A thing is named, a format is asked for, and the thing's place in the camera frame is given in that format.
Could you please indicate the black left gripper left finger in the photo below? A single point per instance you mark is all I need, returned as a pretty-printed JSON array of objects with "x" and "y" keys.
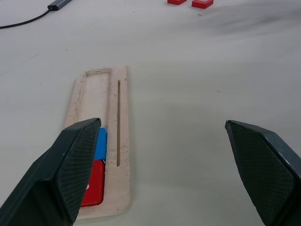
[{"x": 54, "y": 179}]

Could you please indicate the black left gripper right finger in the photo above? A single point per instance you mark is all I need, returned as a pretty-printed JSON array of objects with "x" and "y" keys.
[{"x": 265, "y": 174}]

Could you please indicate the red block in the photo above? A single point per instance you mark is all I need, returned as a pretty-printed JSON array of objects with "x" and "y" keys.
[
  {"x": 176, "y": 1},
  {"x": 94, "y": 183},
  {"x": 201, "y": 2}
]

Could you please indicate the grey usb hub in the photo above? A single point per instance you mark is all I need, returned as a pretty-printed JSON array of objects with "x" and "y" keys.
[{"x": 57, "y": 4}]

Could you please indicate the wooden tray with slot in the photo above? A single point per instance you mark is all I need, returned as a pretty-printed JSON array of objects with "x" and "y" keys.
[{"x": 117, "y": 131}]

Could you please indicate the blue block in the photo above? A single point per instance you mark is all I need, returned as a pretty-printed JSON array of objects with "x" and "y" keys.
[{"x": 101, "y": 146}]

